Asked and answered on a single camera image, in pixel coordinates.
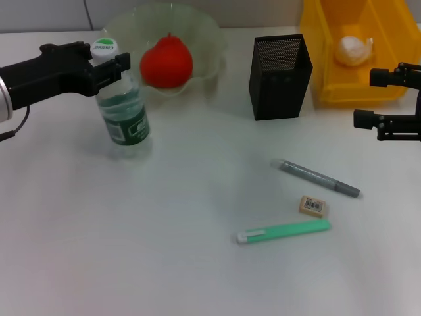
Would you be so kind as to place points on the beige eraser with barcode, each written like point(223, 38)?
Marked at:
point(312, 205)

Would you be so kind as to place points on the translucent green fruit bowl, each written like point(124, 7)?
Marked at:
point(204, 52)

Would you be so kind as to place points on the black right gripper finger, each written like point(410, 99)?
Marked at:
point(385, 77)
point(365, 119)

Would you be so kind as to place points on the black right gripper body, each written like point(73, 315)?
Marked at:
point(419, 102)

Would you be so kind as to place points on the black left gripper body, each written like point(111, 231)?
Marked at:
point(49, 74)

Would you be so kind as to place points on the mint green pen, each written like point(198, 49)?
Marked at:
point(286, 230)

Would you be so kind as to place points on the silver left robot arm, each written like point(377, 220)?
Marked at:
point(5, 98)

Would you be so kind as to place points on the white paper ball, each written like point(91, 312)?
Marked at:
point(352, 51)

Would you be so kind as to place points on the yellow plastic bin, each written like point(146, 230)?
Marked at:
point(322, 66)

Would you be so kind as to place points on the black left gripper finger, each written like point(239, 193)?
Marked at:
point(65, 49)
point(115, 66)

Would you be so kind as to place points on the red-orange plush orange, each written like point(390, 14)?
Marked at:
point(167, 62)

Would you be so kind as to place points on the grey glitter marker pen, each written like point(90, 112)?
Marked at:
point(312, 177)

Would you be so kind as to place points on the clear green-label water bottle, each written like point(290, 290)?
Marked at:
point(126, 125)

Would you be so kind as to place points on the black mesh pen holder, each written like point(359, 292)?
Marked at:
point(279, 89)

